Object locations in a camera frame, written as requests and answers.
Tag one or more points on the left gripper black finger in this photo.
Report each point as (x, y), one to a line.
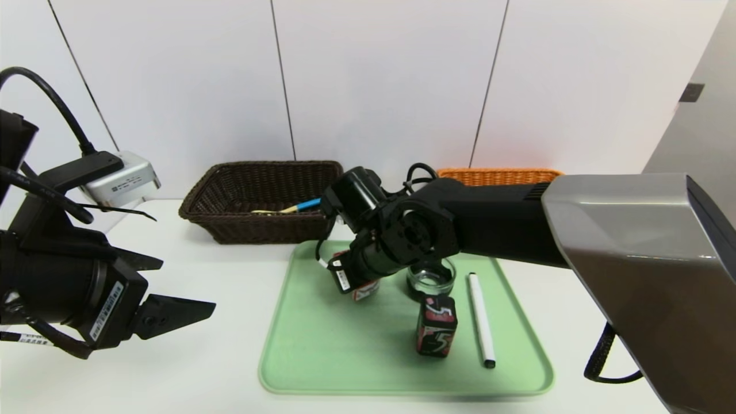
(135, 263)
(172, 316)

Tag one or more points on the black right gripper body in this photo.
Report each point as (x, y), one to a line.
(341, 276)

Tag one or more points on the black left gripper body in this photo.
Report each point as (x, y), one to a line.
(112, 311)

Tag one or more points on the red milk carton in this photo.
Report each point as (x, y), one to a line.
(366, 291)

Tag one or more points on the black gum box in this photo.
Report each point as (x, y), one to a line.
(435, 333)

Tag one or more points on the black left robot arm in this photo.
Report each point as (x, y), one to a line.
(46, 287)

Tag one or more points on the black and grey right robot arm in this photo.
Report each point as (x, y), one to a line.
(632, 241)

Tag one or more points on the dark brown wicker basket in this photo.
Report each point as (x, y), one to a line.
(259, 230)

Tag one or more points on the orange wicker basket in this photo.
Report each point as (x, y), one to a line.
(500, 176)

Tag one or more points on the glass cup with black holder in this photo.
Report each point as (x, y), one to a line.
(431, 284)

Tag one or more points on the green plastic tray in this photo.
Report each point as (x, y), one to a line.
(345, 368)

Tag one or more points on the white marker pen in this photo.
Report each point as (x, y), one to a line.
(480, 322)

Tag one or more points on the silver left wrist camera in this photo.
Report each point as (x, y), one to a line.
(126, 181)

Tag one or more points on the black wall fixture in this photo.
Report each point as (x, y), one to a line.
(691, 92)

